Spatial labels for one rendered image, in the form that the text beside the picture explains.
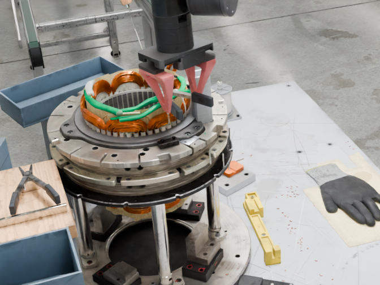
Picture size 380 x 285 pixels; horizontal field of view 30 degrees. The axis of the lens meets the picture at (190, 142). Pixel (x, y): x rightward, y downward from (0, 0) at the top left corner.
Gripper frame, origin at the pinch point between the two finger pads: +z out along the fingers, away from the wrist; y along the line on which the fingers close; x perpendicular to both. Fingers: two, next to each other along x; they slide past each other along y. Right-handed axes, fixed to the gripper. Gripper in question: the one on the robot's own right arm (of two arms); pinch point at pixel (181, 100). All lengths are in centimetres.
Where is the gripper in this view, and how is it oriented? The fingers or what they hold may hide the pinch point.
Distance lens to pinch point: 112.7
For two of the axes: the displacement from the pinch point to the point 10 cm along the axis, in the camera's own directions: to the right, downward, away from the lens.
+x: -6.1, -3.1, 7.3
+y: 7.9, -3.5, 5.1
